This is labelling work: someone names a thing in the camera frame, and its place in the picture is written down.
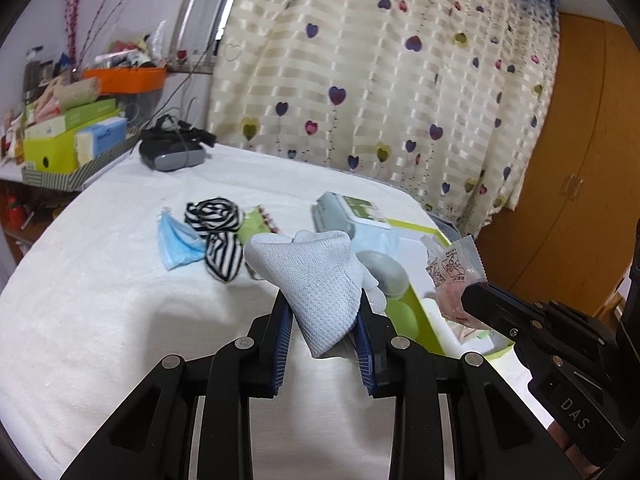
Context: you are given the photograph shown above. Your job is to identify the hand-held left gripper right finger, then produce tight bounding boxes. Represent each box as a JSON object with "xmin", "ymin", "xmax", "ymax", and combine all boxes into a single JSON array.
[{"xmin": 350, "ymin": 290, "xmax": 583, "ymax": 480}]

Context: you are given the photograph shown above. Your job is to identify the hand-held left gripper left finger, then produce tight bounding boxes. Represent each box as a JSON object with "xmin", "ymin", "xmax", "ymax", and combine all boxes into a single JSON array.
[{"xmin": 60, "ymin": 290, "xmax": 296, "ymax": 480}]

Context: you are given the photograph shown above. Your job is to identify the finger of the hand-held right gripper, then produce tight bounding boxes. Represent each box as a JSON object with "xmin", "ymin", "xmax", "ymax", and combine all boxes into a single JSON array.
[{"xmin": 460, "ymin": 284, "xmax": 571, "ymax": 366}]

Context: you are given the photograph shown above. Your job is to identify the clear plastic packet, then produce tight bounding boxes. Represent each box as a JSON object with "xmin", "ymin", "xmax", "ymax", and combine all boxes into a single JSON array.
[{"xmin": 420, "ymin": 234, "xmax": 487, "ymax": 332}]

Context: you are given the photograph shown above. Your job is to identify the lime green shallow box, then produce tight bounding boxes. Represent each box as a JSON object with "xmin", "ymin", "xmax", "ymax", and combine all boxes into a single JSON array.
[{"xmin": 385, "ymin": 217, "xmax": 516, "ymax": 361}]

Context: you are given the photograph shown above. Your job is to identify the light blue sock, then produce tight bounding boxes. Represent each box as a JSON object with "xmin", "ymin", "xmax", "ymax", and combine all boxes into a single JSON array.
[{"xmin": 243, "ymin": 230, "xmax": 388, "ymax": 359}]

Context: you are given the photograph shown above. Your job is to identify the black white striped sock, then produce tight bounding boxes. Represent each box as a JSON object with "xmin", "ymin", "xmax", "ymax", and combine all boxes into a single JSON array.
[{"xmin": 184, "ymin": 197, "xmax": 246, "ymax": 283}]

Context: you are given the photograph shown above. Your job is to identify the green pouch with lace trim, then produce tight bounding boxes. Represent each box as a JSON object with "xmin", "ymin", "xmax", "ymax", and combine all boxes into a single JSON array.
[{"xmin": 235, "ymin": 204, "xmax": 283, "ymax": 246}]

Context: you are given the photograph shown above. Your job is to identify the blue face mask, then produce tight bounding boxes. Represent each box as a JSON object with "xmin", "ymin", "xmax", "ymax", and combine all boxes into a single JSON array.
[{"xmin": 157, "ymin": 207, "xmax": 207, "ymax": 272}]

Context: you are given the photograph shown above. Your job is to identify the green round lid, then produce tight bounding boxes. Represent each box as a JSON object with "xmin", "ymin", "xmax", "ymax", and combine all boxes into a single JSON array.
[{"xmin": 384, "ymin": 299, "xmax": 420, "ymax": 343}]

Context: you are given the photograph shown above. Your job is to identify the denim clothing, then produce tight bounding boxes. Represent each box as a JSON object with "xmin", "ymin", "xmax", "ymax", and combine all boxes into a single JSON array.
[{"xmin": 425, "ymin": 211, "xmax": 463, "ymax": 243}]

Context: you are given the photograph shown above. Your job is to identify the light blue wet wipes pack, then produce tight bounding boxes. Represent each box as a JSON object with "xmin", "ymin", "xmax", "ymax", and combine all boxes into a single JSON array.
[{"xmin": 312, "ymin": 191, "xmax": 401, "ymax": 256}]

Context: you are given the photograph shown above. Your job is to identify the white fluffy blanket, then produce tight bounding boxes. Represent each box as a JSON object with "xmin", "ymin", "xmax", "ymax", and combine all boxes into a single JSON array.
[{"xmin": 0, "ymin": 142, "xmax": 516, "ymax": 480}]

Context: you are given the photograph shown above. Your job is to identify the wooden wardrobe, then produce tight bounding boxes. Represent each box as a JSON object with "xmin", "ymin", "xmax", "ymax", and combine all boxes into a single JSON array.
[{"xmin": 475, "ymin": 10, "xmax": 640, "ymax": 321}]

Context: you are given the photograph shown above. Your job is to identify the grey black headset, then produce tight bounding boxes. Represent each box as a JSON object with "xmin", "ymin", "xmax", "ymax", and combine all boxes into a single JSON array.
[{"xmin": 138, "ymin": 114, "xmax": 216, "ymax": 173}]

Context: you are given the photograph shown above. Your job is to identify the cream curtain with hearts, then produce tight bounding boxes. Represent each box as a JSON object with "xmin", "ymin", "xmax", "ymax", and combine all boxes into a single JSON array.
[{"xmin": 207, "ymin": 0, "xmax": 561, "ymax": 221}]

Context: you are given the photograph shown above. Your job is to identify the striped patterned tray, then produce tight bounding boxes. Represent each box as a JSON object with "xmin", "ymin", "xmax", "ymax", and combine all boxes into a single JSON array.
[{"xmin": 20, "ymin": 137, "xmax": 143, "ymax": 192}]

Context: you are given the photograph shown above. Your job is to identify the cluttered side table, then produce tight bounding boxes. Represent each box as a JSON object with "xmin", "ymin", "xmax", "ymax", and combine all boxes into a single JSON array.
[{"xmin": 0, "ymin": 165, "xmax": 86, "ymax": 266}]

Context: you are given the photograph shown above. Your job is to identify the lime green storage box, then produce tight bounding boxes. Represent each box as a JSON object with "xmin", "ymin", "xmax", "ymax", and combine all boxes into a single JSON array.
[{"xmin": 22, "ymin": 137, "xmax": 81, "ymax": 175}]

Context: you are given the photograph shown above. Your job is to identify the green carton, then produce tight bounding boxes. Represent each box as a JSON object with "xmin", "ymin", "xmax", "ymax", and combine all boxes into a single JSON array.
[{"xmin": 59, "ymin": 97, "xmax": 121, "ymax": 128}]

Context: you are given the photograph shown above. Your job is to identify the orange tray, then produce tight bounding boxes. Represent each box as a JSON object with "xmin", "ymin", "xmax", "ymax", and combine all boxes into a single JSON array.
[{"xmin": 82, "ymin": 66, "xmax": 167, "ymax": 95}]

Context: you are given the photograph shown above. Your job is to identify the beige rolled towel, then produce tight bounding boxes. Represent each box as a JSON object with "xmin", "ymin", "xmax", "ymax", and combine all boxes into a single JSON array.
[{"xmin": 47, "ymin": 79, "xmax": 101, "ymax": 111}]

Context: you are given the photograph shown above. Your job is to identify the clutter of small toiletries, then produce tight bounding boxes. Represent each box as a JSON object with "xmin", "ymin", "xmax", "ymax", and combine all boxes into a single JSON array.
[{"xmin": 92, "ymin": 20, "xmax": 173, "ymax": 68}]

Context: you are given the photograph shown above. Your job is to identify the dark glass jar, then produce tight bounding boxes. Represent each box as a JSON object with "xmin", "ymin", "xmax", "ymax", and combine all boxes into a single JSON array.
[{"xmin": 25, "ymin": 47, "xmax": 45, "ymax": 91}]

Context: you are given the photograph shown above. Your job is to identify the pink flower branches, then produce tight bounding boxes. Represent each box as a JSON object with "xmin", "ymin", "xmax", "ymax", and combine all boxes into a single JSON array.
[{"xmin": 62, "ymin": 0, "xmax": 151, "ymax": 68}]

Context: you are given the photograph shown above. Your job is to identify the metal window frame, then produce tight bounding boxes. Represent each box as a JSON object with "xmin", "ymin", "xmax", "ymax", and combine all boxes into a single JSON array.
[{"xmin": 172, "ymin": 0, "xmax": 246, "ymax": 56}]

